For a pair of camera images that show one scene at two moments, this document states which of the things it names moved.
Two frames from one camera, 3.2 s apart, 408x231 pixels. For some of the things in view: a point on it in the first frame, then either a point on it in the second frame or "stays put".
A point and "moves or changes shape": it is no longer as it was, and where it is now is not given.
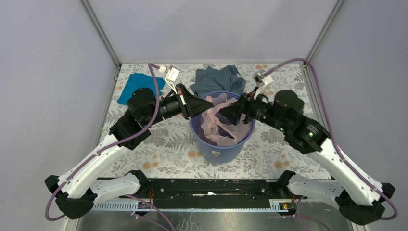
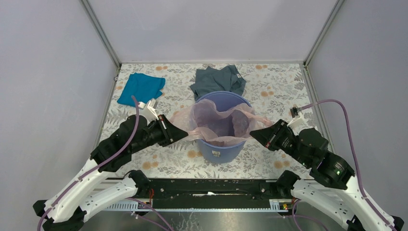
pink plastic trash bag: [217, 129] moves or changes shape
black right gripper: [231, 112] to [267, 136]
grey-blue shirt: [209, 80] stays put
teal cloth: [137, 81] stays put
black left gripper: [190, 104] to [171, 133]
